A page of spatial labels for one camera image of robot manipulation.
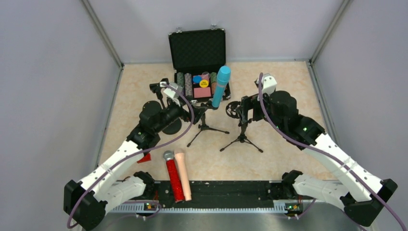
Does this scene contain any black tripod clip mic stand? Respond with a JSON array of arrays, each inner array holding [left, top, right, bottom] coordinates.
[[187, 101, 230, 147]]

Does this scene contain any black tripod shock-mount stand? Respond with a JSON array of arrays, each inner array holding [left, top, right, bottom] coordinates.
[[220, 101, 264, 153]]

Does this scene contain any black round-base mic stand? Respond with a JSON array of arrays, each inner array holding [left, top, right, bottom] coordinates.
[[149, 78, 181, 135]]

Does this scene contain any blue toy microphone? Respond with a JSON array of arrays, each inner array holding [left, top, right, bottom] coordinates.
[[212, 65, 231, 108]]

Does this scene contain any red glitter microphone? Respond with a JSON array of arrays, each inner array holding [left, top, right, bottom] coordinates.
[[163, 151, 185, 203]]

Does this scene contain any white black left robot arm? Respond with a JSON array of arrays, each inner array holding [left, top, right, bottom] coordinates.
[[63, 99, 196, 231]]

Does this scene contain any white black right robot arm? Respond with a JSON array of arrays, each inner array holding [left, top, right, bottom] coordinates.
[[236, 90, 401, 227]]

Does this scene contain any pink card deck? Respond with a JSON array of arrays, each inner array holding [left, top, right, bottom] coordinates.
[[193, 87, 212, 98]]

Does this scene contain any yellow big blind button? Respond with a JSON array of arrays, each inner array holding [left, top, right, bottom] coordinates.
[[199, 79, 209, 88]]

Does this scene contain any blue dealer button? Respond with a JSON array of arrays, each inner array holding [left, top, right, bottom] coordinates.
[[192, 75, 202, 84]]

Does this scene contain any green red chip stack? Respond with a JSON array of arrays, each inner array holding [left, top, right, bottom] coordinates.
[[210, 72, 217, 95]]

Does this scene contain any green poker chip stack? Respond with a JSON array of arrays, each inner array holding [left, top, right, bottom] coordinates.
[[176, 72, 185, 95]]

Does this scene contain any peach pink microphone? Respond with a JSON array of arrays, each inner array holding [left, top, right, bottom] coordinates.
[[175, 152, 192, 201]]

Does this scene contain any black poker chip case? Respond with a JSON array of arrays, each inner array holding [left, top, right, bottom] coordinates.
[[168, 28, 226, 103]]

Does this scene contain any small red block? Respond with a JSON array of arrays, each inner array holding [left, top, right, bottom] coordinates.
[[137, 153, 151, 164]]

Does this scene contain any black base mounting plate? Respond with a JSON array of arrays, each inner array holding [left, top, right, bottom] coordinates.
[[143, 180, 289, 209]]

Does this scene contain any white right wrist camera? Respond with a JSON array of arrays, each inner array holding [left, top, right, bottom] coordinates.
[[255, 73, 277, 95]]

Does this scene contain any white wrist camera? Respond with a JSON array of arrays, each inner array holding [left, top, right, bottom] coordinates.
[[255, 73, 277, 95], [159, 81, 183, 106]]

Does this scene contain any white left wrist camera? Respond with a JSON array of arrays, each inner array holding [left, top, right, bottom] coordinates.
[[159, 81, 183, 106]]

